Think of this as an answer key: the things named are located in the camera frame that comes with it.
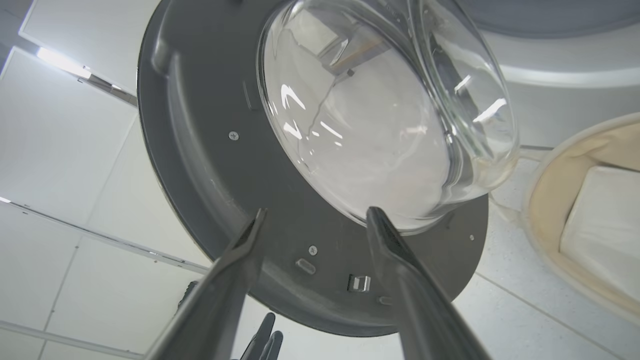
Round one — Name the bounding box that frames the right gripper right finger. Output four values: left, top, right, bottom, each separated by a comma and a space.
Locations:
366, 206, 493, 360

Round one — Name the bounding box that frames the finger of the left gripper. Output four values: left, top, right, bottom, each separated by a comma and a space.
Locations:
240, 312, 276, 360
260, 330, 284, 360

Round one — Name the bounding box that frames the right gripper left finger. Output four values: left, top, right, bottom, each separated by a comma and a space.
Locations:
144, 208, 268, 360

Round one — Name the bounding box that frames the grey washing machine glass door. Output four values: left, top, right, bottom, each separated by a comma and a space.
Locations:
137, 0, 521, 338

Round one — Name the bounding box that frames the cream fabric laundry basket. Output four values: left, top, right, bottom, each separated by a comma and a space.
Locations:
489, 112, 640, 323

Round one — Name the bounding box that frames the white washing machine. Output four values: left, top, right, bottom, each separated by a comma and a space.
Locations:
450, 0, 640, 151

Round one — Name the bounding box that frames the ceiling light strip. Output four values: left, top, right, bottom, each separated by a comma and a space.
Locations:
36, 47, 93, 80

